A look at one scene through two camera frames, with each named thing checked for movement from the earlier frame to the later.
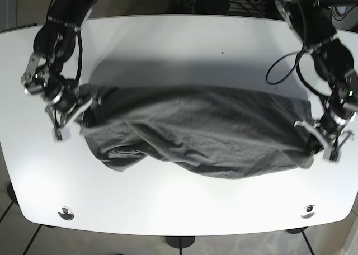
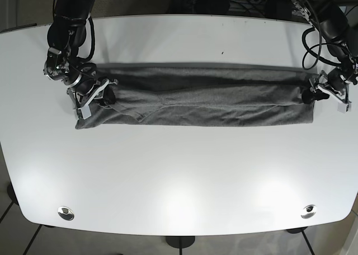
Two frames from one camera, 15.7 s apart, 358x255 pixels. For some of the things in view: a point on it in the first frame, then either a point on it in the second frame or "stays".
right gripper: x=339 y=110 -> x=337 y=83
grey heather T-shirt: x=195 y=131 -> x=155 y=94
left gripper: x=66 y=101 -> x=83 y=87
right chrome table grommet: x=309 y=211 stays
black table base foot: x=180 y=242 stays
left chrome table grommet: x=67 y=214 stays
